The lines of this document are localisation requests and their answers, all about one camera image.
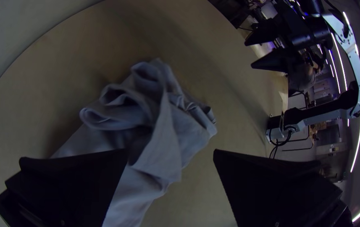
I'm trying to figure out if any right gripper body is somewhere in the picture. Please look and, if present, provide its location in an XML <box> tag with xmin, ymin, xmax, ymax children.
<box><xmin>274</xmin><ymin>6</ymin><xmax>313</xmax><ymax>65</ymax></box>

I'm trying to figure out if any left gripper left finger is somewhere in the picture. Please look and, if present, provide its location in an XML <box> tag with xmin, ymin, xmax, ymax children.
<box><xmin>0</xmin><ymin>149</ymin><xmax>129</xmax><ymax>227</ymax></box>

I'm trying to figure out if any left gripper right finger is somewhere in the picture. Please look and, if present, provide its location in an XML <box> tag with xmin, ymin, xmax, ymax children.
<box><xmin>213</xmin><ymin>149</ymin><xmax>354</xmax><ymax>227</ymax></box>

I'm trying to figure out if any black cable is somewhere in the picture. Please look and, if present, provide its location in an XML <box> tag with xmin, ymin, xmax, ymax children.
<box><xmin>267</xmin><ymin>128</ymin><xmax>294</xmax><ymax>159</ymax></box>

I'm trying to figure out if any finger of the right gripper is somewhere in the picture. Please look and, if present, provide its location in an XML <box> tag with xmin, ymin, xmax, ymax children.
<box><xmin>250</xmin><ymin>47</ymin><xmax>297</xmax><ymax>74</ymax></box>
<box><xmin>244</xmin><ymin>18</ymin><xmax>282</xmax><ymax>47</ymax></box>

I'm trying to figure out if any grey t-shirt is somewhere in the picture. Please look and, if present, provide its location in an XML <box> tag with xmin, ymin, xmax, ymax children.
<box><xmin>50</xmin><ymin>58</ymin><xmax>218</xmax><ymax>227</ymax></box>

